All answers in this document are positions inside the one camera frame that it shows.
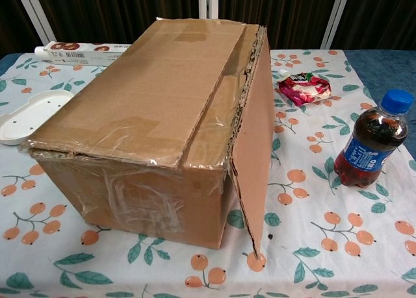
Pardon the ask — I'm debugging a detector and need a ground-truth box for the floral fruit print tablecloth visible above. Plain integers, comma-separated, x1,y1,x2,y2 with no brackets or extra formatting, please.
0,49,416,298

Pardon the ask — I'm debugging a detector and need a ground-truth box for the brown cardboard shipping box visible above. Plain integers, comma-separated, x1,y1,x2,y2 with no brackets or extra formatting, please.
18,16,274,259

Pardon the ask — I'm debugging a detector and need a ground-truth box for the white metal frame post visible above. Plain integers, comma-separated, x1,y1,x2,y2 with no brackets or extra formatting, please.
198,0,219,19
14,0,59,49
319,0,354,51

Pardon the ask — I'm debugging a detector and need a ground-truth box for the small cola bottle blue cap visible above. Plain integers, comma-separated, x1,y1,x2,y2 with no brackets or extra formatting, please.
333,89,414,188

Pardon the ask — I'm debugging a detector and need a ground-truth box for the red spouted drink pouch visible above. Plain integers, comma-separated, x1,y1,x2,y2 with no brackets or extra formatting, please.
278,69,333,106

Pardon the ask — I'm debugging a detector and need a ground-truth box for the white oval plastic tray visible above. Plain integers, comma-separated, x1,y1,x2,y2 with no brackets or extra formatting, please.
0,90,74,146

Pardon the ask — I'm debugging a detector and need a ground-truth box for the long white wrap box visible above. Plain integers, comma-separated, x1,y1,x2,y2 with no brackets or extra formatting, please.
34,41,133,67

